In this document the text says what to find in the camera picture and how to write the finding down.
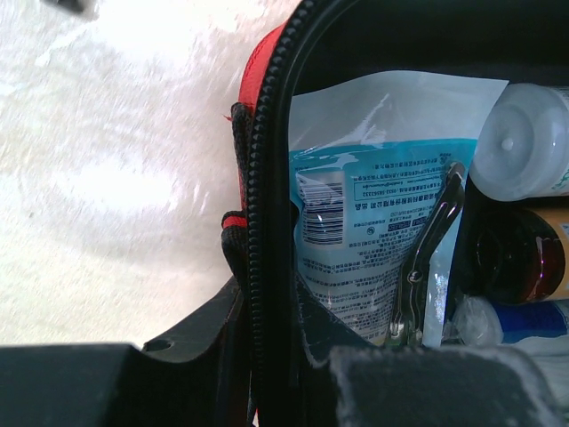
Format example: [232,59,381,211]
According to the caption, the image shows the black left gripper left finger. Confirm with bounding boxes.
[1,279,249,426]

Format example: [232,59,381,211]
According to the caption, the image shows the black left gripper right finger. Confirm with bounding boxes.
[294,279,568,426]

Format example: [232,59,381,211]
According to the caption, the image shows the red medicine kit case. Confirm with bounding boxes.
[223,1,568,426]

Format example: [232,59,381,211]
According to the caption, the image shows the black handled scissors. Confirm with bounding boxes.
[386,162,465,347]

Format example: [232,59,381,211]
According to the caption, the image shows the white bandage roll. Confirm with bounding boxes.
[452,297,568,346]

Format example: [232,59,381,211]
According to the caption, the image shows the amber bottle orange cap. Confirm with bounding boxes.
[467,206,568,305]

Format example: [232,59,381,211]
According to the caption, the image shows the blue mask package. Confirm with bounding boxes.
[288,70,507,345]

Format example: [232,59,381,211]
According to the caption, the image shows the white medicine bottle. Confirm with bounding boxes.
[469,84,568,202]

